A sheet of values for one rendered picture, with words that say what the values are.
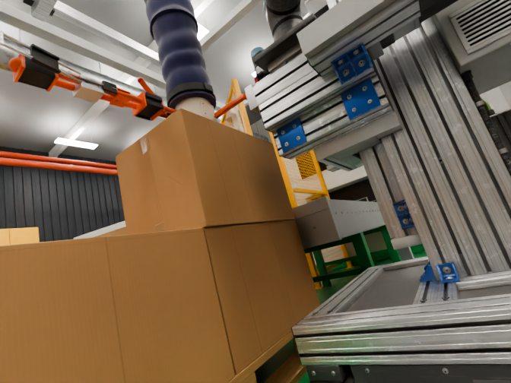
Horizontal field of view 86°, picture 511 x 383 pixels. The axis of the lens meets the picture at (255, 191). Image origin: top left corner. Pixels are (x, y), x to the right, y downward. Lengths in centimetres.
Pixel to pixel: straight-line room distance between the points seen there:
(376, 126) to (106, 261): 80
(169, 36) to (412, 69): 102
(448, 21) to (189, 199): 89
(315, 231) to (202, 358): 80
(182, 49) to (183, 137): 60
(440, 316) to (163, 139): 89
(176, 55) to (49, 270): 105
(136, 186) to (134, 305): 54
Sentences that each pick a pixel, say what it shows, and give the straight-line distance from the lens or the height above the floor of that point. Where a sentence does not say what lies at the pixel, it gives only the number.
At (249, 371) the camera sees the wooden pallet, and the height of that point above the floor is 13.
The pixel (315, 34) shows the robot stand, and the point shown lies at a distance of 81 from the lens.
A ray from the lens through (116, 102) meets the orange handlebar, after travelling 113.
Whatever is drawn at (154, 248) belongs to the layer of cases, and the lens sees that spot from 71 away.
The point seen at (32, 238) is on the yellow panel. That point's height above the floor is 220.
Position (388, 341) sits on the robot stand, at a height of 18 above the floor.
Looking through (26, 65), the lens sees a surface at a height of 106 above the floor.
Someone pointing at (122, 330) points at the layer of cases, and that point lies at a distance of 66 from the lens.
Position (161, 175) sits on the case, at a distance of 99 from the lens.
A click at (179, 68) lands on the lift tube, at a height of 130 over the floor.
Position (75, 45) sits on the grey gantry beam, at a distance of 394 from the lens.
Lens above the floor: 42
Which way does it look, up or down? 13 degrees up
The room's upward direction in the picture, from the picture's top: 15 degrees counter-clockwise
